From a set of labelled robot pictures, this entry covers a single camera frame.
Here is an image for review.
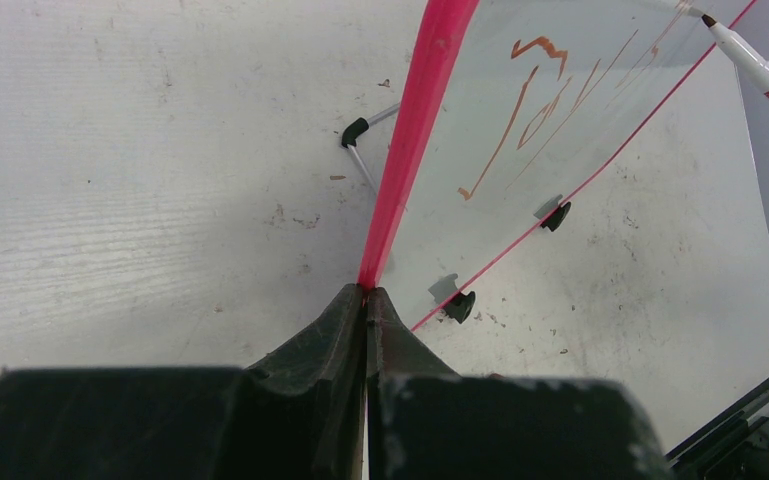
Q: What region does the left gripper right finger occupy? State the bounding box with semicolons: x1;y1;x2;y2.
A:
366;288;672;479

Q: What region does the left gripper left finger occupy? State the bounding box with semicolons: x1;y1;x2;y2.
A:
0;284;365;479

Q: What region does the white whiteboard marker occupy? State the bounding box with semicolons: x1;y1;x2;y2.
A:
701;14;769;101

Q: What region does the pink framed whiteboard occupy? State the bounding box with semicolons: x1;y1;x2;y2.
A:
358;1;750;325

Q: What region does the front aluminium rail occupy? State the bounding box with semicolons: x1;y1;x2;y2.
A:
666;378;769;479

